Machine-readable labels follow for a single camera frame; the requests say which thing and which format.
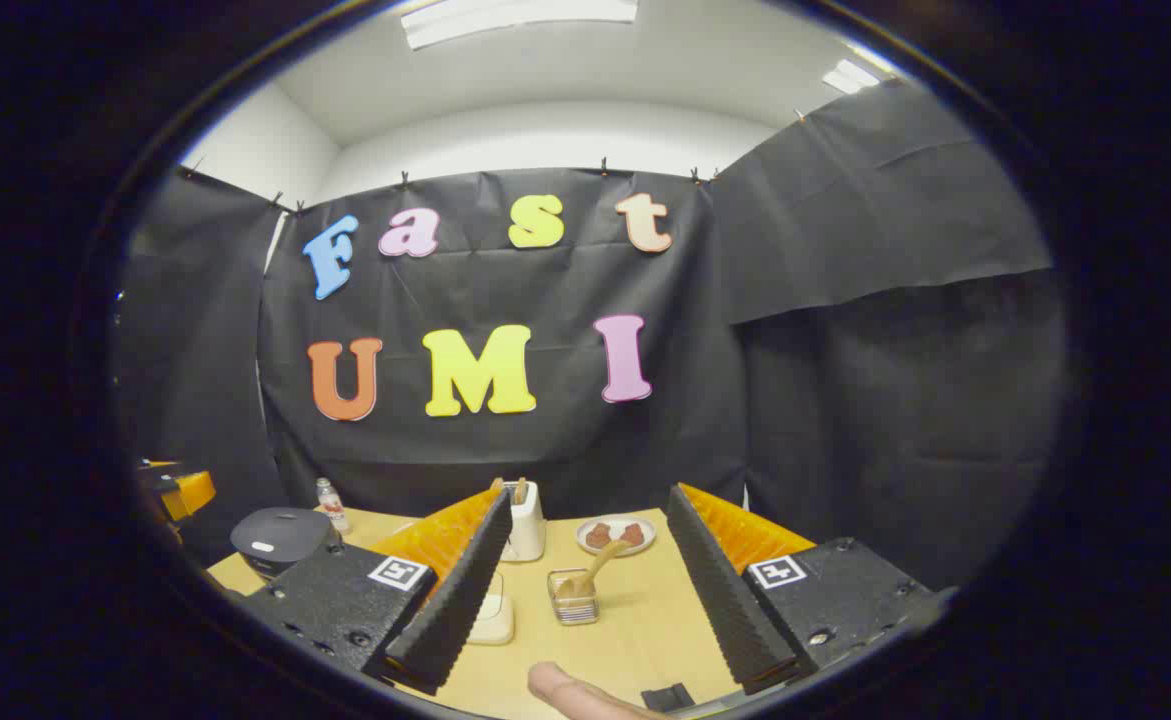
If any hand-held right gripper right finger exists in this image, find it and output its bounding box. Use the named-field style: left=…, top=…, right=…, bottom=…
left=665, top=483, right=946, bottom=696

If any wooden spoon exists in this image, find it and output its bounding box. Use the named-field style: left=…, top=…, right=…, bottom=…
left=557, top=540, right=631, bottom=601

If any black backdrop cloth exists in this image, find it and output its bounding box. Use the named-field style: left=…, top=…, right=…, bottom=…
left=110, top=80, right=1071, bottom=591

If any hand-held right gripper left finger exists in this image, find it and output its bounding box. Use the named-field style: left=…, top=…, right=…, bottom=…
left=245, top=487, right=514, bottom=697

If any white round plate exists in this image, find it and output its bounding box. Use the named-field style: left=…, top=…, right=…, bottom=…
left=575, top=514, right=657, bottom=557

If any small clear bottle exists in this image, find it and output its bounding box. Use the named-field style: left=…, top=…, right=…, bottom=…
left=316, top=478, right=351, bottom=536

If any white toaster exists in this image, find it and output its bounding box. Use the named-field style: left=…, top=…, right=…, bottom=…
left=493, top=480, right=547, bottom=563

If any clear wire chopstick holder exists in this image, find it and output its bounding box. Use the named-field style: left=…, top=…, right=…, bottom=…
left=547, top=568, right=600, bottom=626

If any black silver rice cooker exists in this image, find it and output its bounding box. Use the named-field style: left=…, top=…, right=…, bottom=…
left=230, top=507, right=343, bottom=581

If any ceiling light panel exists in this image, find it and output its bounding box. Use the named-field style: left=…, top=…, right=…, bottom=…
left=400, top=0, right=639, bottom=51
left=822, top=58, right=881, bottom=96

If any clear rice container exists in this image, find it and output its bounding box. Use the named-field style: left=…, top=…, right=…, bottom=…
left=465, top=572, right=516, bottom=646

